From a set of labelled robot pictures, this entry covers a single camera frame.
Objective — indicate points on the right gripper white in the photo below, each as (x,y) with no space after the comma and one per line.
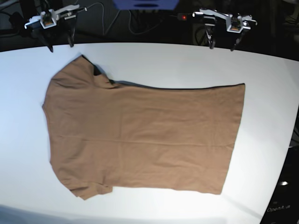
(50,19)

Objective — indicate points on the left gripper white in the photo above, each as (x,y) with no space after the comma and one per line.
(234,23)

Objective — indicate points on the brown T-shirt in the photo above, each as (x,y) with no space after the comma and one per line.
(106,134)

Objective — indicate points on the power strip with red light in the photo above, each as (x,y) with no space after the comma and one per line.
(184,16)

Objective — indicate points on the blue plastic object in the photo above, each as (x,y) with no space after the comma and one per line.
(145,4)

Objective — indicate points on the black OpenArm box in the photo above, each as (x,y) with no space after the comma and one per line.
(283,207)

